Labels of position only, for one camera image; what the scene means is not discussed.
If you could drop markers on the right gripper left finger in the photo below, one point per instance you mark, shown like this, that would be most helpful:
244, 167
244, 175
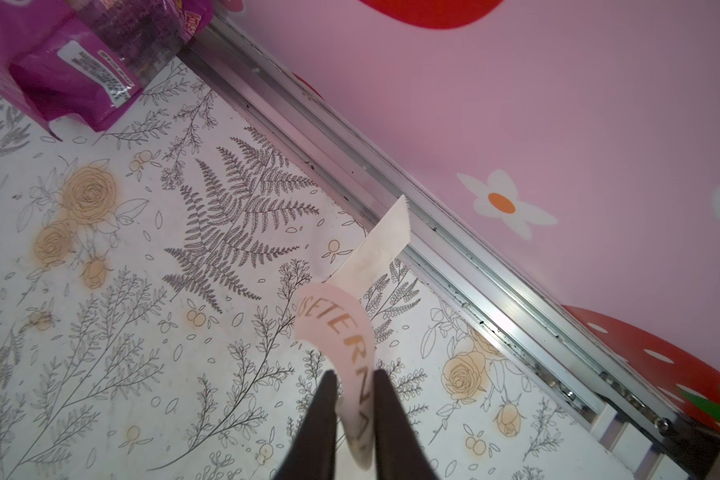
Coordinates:
312, 452

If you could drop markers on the white ribbon strip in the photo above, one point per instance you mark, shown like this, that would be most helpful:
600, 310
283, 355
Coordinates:
330, 317

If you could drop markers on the purple snack packet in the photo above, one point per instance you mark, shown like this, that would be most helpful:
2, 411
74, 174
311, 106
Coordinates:
90, 59

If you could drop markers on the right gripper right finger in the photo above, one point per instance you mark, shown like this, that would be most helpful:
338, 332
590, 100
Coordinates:
398, 454

